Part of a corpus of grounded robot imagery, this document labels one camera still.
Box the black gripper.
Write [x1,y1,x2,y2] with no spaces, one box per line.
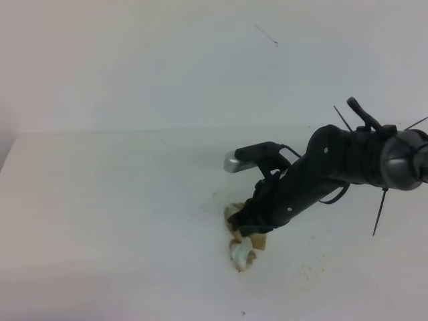
[227,160,332,235]

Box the stained green rag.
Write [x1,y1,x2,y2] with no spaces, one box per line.
[223,203,267,272]

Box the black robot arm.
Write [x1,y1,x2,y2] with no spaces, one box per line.
[224,97,427,237]

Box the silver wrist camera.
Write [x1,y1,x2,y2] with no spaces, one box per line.
[223,142,291,177]

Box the thin black cable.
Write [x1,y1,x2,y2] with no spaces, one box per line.
[317,182,350,207]

